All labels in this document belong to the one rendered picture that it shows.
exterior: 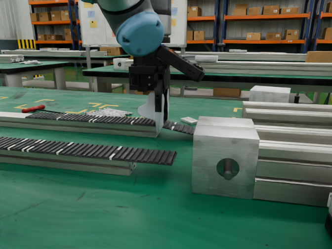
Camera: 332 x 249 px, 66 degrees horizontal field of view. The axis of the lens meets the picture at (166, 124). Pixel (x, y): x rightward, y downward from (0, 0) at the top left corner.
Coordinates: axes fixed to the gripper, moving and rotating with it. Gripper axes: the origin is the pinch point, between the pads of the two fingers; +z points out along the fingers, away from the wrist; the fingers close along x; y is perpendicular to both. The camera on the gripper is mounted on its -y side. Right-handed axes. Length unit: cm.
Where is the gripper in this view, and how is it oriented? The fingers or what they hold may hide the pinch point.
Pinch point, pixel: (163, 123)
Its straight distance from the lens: 62.3
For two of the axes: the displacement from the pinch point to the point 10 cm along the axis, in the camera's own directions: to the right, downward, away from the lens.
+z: 0.0, 9.5, 3.0
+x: -2.0, 3.0, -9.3
